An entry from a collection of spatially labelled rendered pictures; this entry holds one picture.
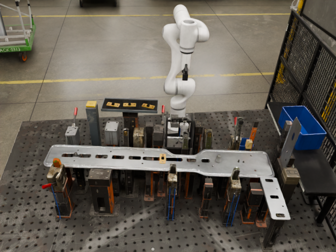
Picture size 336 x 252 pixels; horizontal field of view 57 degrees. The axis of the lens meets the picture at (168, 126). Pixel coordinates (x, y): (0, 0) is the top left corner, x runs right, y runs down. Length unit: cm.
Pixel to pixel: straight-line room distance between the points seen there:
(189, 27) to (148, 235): 119
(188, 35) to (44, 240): 140
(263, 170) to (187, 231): 58
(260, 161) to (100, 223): 105
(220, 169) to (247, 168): 17
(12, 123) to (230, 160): 289
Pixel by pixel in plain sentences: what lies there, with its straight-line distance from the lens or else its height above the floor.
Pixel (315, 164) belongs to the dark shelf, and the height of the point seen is 103.
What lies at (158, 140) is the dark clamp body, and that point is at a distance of 202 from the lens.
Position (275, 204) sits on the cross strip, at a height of 100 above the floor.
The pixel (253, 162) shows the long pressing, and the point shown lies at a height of 100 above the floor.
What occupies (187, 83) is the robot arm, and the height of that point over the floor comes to 121.
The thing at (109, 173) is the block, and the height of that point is 103.
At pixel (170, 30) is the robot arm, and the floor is 157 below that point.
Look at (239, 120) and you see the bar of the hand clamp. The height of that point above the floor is 122.
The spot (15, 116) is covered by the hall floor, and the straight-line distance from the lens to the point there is 426.
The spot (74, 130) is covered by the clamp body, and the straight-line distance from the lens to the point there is 208.
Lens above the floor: 233
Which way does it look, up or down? 38 degrees down
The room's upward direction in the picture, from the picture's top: 3 degrees clockwise
